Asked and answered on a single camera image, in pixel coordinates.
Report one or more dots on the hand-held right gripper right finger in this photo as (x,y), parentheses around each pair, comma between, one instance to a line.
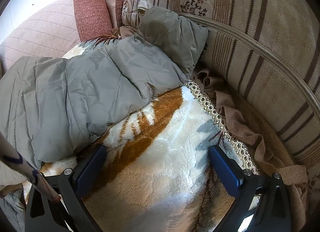
(225,172)

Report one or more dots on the grey quilted jacket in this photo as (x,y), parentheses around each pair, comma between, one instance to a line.
(87,89)

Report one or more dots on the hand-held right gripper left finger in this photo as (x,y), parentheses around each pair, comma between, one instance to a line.
(91,167)

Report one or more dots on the striped floral sofa cushion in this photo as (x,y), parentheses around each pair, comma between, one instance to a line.
(262,34)

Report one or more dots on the pink sofa armrest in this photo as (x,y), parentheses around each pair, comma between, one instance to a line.
(45,31)

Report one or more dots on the leaf-print fleece blanket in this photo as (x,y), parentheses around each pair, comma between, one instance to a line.
(160,146)

